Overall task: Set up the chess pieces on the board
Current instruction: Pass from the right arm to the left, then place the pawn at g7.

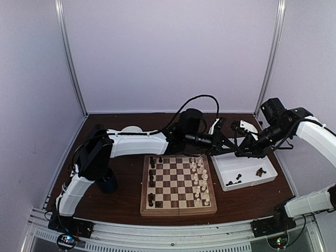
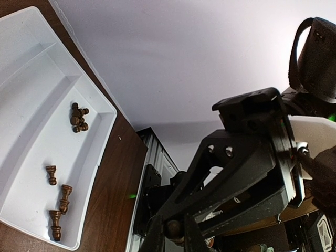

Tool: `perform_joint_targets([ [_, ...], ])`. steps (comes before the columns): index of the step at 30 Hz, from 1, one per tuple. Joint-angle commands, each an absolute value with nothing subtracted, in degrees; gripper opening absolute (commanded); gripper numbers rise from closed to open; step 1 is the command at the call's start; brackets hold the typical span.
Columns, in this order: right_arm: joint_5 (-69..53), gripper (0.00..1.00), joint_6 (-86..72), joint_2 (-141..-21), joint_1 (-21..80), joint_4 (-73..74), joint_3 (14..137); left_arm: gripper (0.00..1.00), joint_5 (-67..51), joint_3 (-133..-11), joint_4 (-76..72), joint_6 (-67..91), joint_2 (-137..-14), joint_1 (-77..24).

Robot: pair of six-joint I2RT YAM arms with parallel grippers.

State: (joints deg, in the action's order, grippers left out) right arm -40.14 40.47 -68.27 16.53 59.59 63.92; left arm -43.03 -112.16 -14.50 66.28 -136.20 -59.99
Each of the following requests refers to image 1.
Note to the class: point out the right aluminium frame post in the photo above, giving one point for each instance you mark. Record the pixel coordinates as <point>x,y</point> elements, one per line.
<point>276,38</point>

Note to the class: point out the white ceramic bowl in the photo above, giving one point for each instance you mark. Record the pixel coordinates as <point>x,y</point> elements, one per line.
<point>132,129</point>

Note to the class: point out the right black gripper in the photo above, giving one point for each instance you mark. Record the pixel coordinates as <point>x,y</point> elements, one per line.
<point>249,143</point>

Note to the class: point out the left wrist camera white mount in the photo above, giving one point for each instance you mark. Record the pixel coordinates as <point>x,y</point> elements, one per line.
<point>217,126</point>

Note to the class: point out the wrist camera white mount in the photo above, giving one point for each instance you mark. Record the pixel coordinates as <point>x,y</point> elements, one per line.
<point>217,126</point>
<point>243,126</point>

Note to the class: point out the aluminium frame post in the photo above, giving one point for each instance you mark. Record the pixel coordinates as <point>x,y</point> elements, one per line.
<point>276,38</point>
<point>69,59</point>

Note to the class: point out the dark blue mug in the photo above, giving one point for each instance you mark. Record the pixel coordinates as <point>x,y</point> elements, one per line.
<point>108,183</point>

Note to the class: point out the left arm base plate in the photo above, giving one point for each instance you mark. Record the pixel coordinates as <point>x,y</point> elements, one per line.
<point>71,226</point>

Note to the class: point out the white plastic compartment tray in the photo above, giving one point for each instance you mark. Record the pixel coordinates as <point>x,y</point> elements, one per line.
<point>228,166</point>

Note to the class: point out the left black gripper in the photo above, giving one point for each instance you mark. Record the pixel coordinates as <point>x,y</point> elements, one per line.
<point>219,140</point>

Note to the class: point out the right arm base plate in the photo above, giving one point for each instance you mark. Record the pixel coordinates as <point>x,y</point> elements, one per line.
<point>270,226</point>

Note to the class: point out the row of white chess pieces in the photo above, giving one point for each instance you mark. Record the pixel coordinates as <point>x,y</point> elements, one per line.
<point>199,180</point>

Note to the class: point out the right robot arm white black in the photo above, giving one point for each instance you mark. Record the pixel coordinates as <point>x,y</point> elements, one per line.
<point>297,124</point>

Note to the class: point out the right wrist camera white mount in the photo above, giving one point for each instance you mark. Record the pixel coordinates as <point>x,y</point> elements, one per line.
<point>243,126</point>

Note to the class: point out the wooden chess board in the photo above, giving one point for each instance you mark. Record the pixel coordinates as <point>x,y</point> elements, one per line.
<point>173,188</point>

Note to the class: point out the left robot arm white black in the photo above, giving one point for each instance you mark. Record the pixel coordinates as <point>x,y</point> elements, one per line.
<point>90,161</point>

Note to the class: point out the left aluminium frame post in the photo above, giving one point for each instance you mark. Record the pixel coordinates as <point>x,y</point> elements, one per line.
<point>69,59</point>

